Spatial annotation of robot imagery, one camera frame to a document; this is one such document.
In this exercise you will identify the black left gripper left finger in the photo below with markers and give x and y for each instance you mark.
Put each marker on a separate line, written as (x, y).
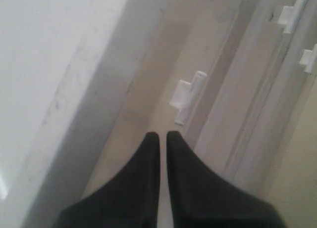
(129, 200)

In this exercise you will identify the clear wide drawer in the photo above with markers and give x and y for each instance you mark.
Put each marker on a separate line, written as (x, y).
(296, 68)
(249, 72)

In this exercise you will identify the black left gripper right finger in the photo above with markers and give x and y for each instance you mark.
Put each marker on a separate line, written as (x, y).
(202, 199)

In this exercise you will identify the white plastic drawer cabinet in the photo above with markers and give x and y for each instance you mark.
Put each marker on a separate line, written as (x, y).
(88, 101)

